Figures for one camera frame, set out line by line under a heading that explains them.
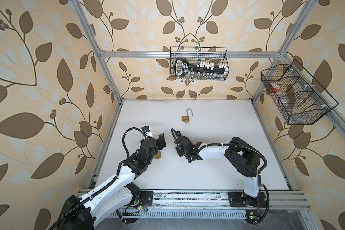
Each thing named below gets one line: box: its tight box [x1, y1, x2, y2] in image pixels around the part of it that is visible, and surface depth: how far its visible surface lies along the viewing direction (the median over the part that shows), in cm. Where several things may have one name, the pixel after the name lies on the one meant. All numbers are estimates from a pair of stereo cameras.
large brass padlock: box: [181, 108, 194, 122], surface depth 110 cm
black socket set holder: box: [173, 57, 229, 80], surface depth 85 cm
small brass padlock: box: [153, 151, 162, 160], surface depth 91 cm
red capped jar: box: [270, 83, 281, 92], surface depth 84 cm
